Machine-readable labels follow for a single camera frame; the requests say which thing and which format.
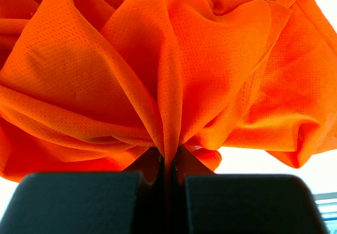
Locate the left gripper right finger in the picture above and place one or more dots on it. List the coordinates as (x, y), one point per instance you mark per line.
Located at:
(205, 202)

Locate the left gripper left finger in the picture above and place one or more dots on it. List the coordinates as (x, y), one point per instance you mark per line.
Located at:
(89, 202)

